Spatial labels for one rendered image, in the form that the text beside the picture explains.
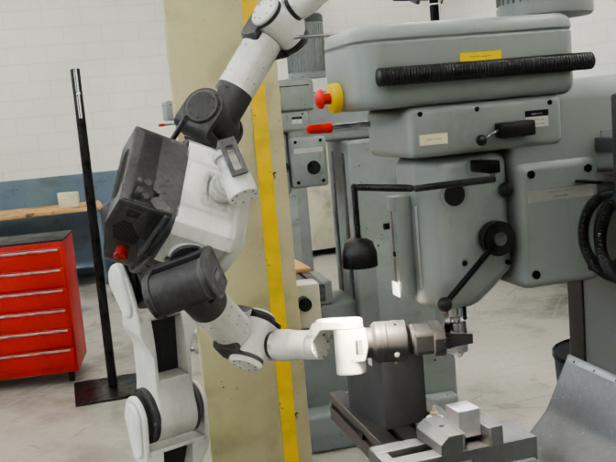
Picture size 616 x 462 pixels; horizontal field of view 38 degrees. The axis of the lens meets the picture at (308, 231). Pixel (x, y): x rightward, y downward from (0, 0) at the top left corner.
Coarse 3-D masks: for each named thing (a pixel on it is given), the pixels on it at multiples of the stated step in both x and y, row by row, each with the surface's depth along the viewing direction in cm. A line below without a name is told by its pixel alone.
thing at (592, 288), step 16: (608, 176) 198; (608, 240) 196; (576, 288) 210; (592, 288) 204; (608, 288) 198; (576, 304) 210; (592, 304) 205; (608, 304) 199; (576, 320) 211; (592, 320) 205; (608, 320) 199; (576, 336) 212; (592, 336) 206; (608, 336) 200; (576, 352) 213; (592, 352) 207; (608, 352) 201; (608, 368) 202
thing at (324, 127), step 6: (306, 126) 186; (312, 126) 186; (318, 126) 186; (324, 126) 186; (330, 126) 186; (336, 126) 187; (342, 126) 188; (348, 126) 188; (354, 126) 188; (360, 126) 189; (366, 126) 190; (312, 132) 186; (318, 132) 186; (324, 132) 187; (330, 132) 187
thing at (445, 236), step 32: (416, 160) 178; (448, 160) 175; (416, 192) 178; (448, 192) 174; (480, 192) 177; (416, 224) 180; (448, 224) 176; (480, 224) 178; (416, 256) 182; (448, 256) 177; (480, 256) 179; (416, 288) 184; (448, 288) 179; (480, 288) 181
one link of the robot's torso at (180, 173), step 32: (128, 160) 185; (160, 160) 189; (192, 160) 193; (128, 192) 182; (160, 192) 185; (192, 192) 189; (128, 224) 187; (160, 224) 179; (192, 224) 185; (224, 224) 189; (128, 256) 198; (160, 256) 189; (224, 256) 189
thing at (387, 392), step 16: (368, 368) 225; (384, 368) 218; (400, 368) 220; (416, 368) 222; (352, 384) 236; (368, 384) 226; (384, 384) 218; (400, 384) 220; (416, 384) 222; (352, 400) 237; (368, 400) 227; (384, 400) 219; (400, 400) 221; (416, 400) 222; (368, 416) 229; (384, 416) 220; (400, 416) 221; (416, 416) 223
